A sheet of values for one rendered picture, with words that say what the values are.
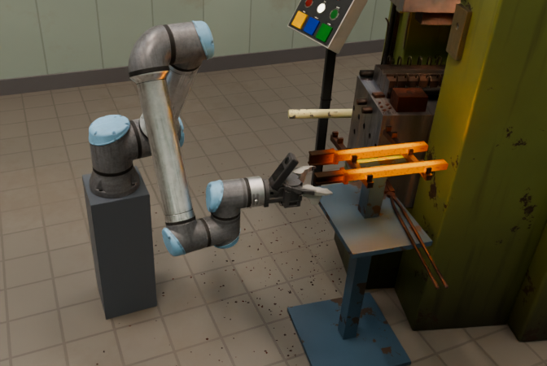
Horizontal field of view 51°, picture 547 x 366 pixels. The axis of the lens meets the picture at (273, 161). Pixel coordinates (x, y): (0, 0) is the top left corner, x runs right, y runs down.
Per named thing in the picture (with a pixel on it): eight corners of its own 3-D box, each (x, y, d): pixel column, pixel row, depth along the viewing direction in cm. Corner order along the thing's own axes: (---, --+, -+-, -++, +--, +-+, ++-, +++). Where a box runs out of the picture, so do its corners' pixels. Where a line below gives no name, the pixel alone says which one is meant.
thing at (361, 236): (352, 259, 189) (352, 254, 188) (310, 191, 222) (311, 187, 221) (431, 246, 198) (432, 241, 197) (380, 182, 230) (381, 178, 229)
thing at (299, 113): (289, 121, 279) (290, 111, 276) (286, 116, 283) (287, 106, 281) (375, 119, 285) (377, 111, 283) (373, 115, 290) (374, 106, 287)
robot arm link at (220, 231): (199, 238, 181) (199, 206, 174) (231, 228, 186) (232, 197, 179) (211, 256, 174) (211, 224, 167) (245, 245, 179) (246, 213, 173)
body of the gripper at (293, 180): (295, 192, 183) (258, 197, 180) (297, 170, 179) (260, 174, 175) (303, 206, 177) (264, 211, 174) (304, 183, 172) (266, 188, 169)
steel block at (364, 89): (366, 209, 242) (382, 115, 218) (344, 161, 274) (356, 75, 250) (490, 204, 250) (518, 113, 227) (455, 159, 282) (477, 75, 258)
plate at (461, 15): (455, 60, 197) (466, 11, 188) (445, 50, 205) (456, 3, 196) (461, 60, 198) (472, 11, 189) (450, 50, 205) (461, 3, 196)
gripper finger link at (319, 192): (330, 205, 175) (302, 198, 178) (333, 189, 172) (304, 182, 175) (328, 211, 173) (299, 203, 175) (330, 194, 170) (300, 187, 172)
